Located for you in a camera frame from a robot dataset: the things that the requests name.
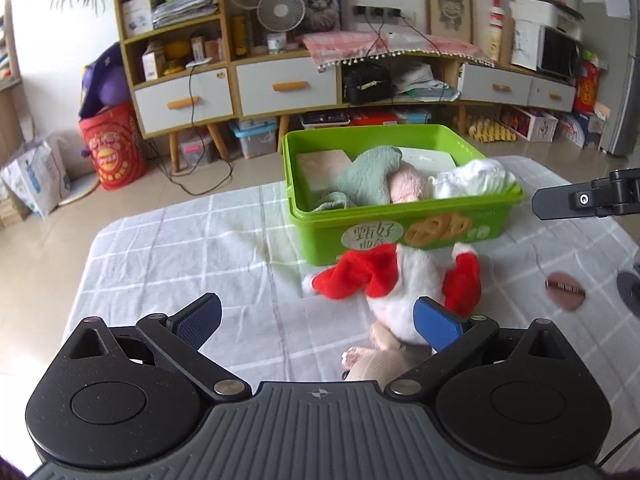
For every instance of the pink lace cloth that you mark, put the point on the pink lace cloth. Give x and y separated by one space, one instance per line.
335 48

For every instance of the purple plush toy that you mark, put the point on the purple plush toy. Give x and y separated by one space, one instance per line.
104 83

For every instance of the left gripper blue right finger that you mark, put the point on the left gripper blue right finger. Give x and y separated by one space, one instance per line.
456 342

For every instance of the white cloth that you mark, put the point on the white cloth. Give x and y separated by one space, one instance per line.
479 177

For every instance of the red white santa plush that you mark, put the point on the red white santa plush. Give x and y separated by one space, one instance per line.
392 277

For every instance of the green towel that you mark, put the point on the green towel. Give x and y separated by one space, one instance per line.
364 182

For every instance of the red printed bucket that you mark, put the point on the red printed bucket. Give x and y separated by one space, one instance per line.
112 141

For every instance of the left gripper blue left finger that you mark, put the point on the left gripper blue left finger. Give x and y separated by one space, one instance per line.
178 339

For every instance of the green plastic bin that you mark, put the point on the green plastic bin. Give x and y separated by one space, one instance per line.
430 224

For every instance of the white paper shopping bag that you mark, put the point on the white paper shopping bag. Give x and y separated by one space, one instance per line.
37 176

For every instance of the red cardboard box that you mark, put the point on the red cardboard box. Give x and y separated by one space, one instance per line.
372 116

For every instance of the small white desk fan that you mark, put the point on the small white desk fan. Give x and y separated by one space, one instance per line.
280 15

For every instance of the white microwave oven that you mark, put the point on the white microwave oven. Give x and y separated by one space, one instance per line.
544 49

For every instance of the black bag on shelf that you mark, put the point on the black bag on shelf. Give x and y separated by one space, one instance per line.
365 83

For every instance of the clear bin blue lid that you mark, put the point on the clear bin blue lid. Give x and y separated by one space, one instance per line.
256 138

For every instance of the stack of papers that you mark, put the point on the stack of papers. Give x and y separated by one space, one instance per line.
172 12

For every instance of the grey checked table cloth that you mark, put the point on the grey checked table cloth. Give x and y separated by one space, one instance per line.
244 247

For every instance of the framed cartoon girl picture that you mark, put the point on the framed cartoon girl picture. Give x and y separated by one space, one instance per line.
453 19

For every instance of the wooden shelf cabinet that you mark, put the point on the wooden shelf cabinet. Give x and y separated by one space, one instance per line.
179 76

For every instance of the long wooden tv cabinet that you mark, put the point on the long wooden tv cabinet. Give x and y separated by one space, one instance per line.
283 85

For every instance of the beige rabbit doll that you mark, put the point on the beige rabbit doll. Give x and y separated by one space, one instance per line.
385 361

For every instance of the white mug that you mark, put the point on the white mug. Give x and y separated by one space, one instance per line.
276 42

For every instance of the yellow egg tray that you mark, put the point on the yellow egg tray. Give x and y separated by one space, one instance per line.
486 130

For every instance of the wall power sockets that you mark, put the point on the wall power sockets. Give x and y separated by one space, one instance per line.
390 14

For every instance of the white toy box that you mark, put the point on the white toy box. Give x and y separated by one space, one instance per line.
531 124

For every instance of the brown round pad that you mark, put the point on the brown round pad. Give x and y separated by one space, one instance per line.
564 291

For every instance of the framed cat picture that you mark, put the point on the framed cat picture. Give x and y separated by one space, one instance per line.
323 16

